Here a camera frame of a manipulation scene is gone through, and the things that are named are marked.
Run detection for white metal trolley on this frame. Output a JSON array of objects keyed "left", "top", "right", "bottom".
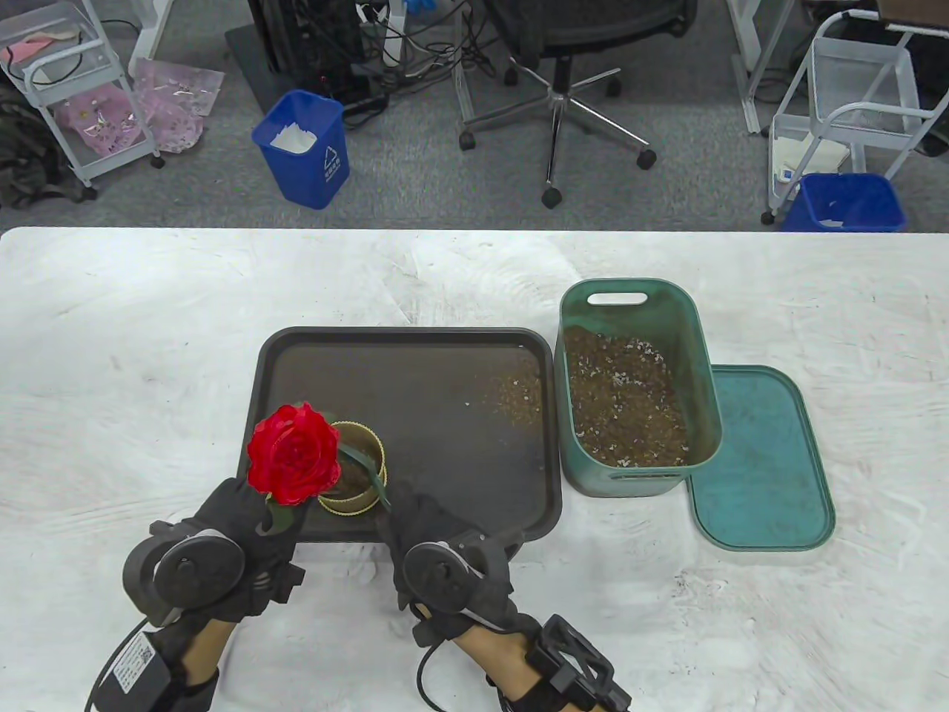
[
  {"left": 0, "top": 0, "right": 166, "bottom": 189},
  {"left": 761, "top": 10, "right": 949, "bottom": 226}
]

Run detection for dark brown plastic tray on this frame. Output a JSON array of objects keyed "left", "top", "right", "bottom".
[{"left": 240, "top": 326, "right": 565, "bottom": 545}]

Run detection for red artificial rose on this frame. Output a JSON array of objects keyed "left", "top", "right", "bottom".
[{"left": 246, "top": 403, "right": 343, "bottom": 536}]

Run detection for black left wrist camera module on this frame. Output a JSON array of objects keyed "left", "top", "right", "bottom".
[{"left": 87, "top": 629, "right": 176, "bottom": 712}]

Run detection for bundle of floor cables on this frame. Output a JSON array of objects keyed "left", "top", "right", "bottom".
[{"left": 354, "top": 0, "right": 506, "bottom": 99}]

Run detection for green plastic bin lid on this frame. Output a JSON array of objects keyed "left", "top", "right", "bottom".
[{"left": 685, "top": 363, "right": 837, "bottom": 553}]

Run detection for plain blue bin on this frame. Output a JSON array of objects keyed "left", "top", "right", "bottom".
[{"left": 780, "top": 172, "right": 908, "bottom": 234}]

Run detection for white desk leg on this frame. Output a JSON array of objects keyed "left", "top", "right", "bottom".
[{"left": 730, "top": 0, "right": 781, "bottom": 136}]

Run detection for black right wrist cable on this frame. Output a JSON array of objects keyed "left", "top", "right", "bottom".
[{"left": 415, "top": 642, "right": 447, "bottom": 712}]

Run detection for black computer tower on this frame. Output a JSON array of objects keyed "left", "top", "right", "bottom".
[{"left": 247, "top": 0, "right": 369, "bottom": 76}]

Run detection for person's right hand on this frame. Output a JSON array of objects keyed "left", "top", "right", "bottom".
[{"left": 374, "top": 482, "right": 536, "bottom": 647}]

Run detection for black office chair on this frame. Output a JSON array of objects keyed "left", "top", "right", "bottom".
[{"left": 457, "top": 0, "right": 698, "bottom": 210}]

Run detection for person's left hand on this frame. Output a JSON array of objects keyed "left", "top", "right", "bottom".
[{"left": 152, "top": 477, "right": 308, "bottom": 622}]

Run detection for blue bin with white symbol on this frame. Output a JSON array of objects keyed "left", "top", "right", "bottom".
[{"left": 251, "top": 89, "right": 351, "bottom": 211}]

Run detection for brown potting mix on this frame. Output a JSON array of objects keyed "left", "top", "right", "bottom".
[
  {"left": 334, "top": 451, "right": 377, "bottom": 496},
  {"left": 565, "top": 330, "right": 690, "bottom": 468}
]

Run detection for black backpack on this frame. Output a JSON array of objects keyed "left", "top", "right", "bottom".
[{"left": 0, "top": 80, "right": 99, "bottom": 210}]

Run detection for yellow ribbed flower pot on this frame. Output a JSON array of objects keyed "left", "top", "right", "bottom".
[{"left": 319, "top": 421, "right": 389, "bottom": 518}]

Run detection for pink plastic bag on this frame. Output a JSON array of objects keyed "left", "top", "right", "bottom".
[
  {"left": 58, "top": 82, "right": 142, "bottom": 157},
  {"left": 131, "top": 57, "right": 226, "bottom": 155}
]

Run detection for black right wrist camera module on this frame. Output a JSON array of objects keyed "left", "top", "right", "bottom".
[{"left": 486, "top": 614, "right": 632, "bottom": 712}]

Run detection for green plastic trowel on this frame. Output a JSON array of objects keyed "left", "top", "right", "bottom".
[{"left": 337, "top": 444, "right": 392, "bottom": 511}]

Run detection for person's left forearm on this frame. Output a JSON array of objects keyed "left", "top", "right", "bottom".
[{"left": 185, "top": 619, "right": 239, "bottom": 687}]

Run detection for green plastic storage bin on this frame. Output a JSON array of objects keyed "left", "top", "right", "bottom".
[{"left": 556, "top": 277, "right": 724, "bottom": 497}]

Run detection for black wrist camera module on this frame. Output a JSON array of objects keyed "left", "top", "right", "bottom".
[
  {"left": 486, "top": 614, "right": 632, "bottom": 712},
  {"left": 87, "top": 629, "right": 176, "bottom": 712}
]

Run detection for scattered potting mix crumbs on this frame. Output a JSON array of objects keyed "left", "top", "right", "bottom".
[{"left": 466, "top": 367, "right": 548, "bottom": 427}]

